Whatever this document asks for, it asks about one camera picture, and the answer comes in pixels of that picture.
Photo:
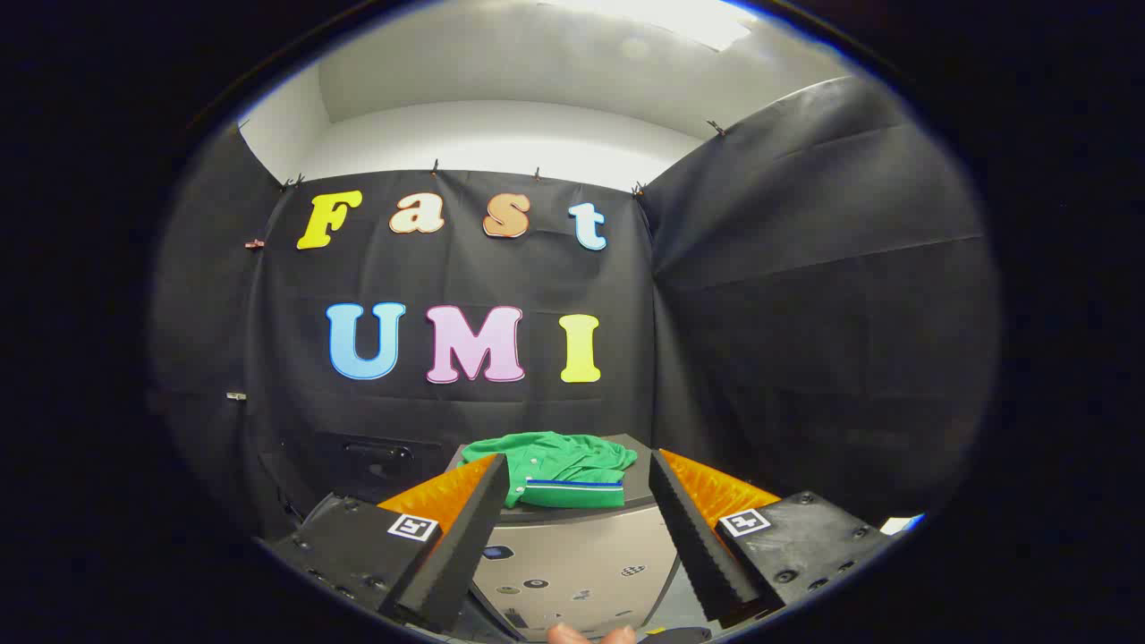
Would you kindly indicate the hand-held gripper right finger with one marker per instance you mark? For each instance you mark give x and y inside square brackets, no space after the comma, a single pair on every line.
[693,546]

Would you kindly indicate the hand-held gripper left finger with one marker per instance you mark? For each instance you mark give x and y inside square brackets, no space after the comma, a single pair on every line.
[465,546]

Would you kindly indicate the green polo shirt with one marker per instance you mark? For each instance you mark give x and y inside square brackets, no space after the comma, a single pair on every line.
[555,465]

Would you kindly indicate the grey cabinet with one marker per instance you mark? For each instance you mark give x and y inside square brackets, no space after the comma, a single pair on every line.
[581,546]

